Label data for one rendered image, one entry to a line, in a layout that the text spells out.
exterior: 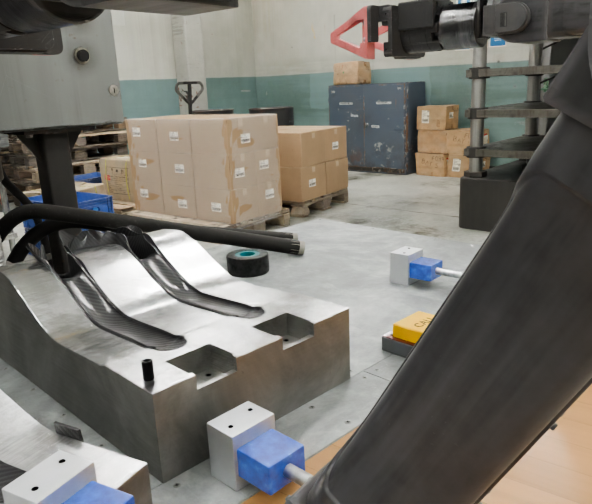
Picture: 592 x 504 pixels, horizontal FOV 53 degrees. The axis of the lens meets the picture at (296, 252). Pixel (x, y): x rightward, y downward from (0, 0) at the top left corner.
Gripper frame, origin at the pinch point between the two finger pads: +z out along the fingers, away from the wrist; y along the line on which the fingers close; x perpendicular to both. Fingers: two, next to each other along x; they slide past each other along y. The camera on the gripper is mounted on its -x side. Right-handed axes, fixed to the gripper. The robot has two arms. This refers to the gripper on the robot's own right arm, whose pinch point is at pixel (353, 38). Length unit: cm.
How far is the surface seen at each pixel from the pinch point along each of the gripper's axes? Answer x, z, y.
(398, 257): 35.3, -3.2, -7.3
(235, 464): 38, -17, 49
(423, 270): 37.0, -7.8, -7.4
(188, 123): 27, 298, -240
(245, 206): 91, 259, -255
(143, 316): 32, 6, 39
